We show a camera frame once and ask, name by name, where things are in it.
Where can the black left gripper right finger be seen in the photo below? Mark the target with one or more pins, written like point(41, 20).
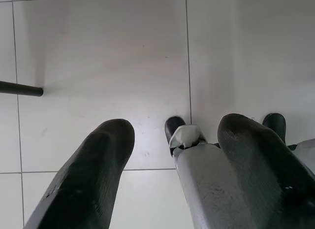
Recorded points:
point(258, 160)

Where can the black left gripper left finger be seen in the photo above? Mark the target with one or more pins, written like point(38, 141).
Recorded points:
point(86, 177)

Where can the black metal table leg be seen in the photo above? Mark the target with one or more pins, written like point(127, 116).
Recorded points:
point(22, 89)

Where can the grey robot left leg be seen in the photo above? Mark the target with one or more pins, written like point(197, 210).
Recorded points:
point(216, 189)

